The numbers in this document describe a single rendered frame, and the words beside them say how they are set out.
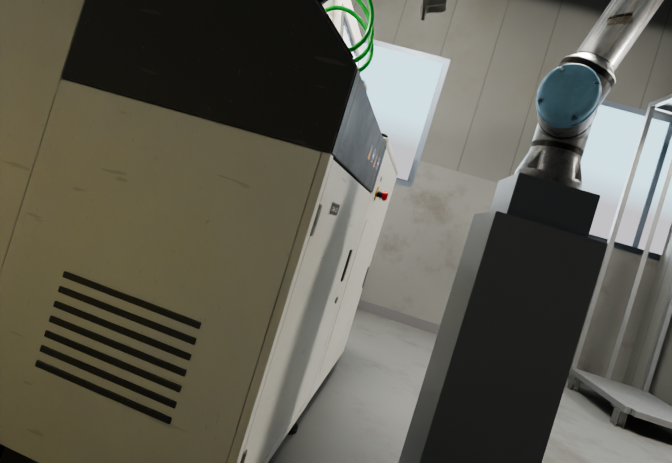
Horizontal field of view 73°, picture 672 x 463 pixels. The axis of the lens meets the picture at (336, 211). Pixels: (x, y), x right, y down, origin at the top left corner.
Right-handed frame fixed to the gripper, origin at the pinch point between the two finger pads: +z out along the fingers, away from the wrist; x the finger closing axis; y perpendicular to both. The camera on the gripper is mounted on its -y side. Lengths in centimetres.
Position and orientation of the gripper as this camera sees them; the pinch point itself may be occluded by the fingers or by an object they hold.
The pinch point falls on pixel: (420, 14)
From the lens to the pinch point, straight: 125.4
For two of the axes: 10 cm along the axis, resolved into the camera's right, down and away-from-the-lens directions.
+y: 9.4, 2.9, -1.9
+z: -3.0, 9.6, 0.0
